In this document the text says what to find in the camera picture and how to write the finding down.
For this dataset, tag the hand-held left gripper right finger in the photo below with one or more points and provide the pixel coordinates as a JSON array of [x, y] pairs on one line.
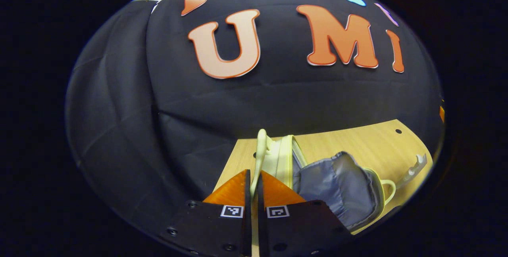
[[261, 229]]

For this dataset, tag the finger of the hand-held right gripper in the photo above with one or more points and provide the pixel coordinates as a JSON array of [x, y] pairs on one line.
[[441, 114]]

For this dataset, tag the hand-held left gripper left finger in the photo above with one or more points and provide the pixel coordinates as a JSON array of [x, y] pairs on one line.
[[247, 225]]

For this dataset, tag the cream suitcase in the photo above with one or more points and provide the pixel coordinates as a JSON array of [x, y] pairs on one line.
[[341, 185]]

